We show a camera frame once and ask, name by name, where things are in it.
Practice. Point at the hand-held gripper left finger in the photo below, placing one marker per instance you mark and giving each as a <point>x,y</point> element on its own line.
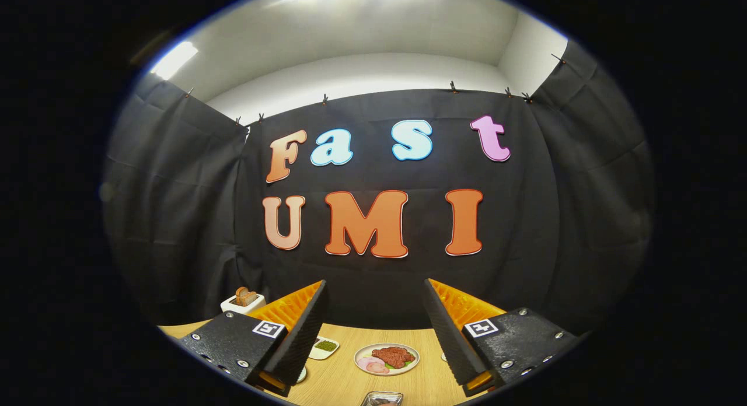
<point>303,342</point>

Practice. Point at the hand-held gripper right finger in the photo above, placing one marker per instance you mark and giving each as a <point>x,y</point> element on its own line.
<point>452,336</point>

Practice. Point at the white divided tray with beans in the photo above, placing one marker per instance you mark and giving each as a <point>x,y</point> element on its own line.
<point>318,353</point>

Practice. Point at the light blue plate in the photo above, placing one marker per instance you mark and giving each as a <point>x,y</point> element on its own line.
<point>302,375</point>

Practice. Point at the round beige dinner plate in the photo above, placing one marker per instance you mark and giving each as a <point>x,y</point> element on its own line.
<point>409,366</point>

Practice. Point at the brown steak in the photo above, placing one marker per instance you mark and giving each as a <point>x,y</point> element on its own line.
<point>394,356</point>

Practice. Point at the pale pink ham slice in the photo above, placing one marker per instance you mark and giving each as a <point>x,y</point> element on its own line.
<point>365,363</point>

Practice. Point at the toasted bread slice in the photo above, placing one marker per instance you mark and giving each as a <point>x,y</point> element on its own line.
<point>245,296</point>

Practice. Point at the cream white toaster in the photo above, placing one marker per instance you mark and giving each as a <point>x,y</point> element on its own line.
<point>233,305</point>

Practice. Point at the reddish pink ham slice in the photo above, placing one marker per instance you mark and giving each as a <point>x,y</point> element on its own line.
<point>378,368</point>

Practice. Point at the perforated metal basket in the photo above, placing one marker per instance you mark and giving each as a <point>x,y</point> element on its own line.
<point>373,396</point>

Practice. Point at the row of black cloth clips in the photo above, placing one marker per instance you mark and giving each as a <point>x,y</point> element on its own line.
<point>325,98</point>

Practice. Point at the small ceiling light panel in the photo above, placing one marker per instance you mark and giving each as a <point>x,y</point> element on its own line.
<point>174,60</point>

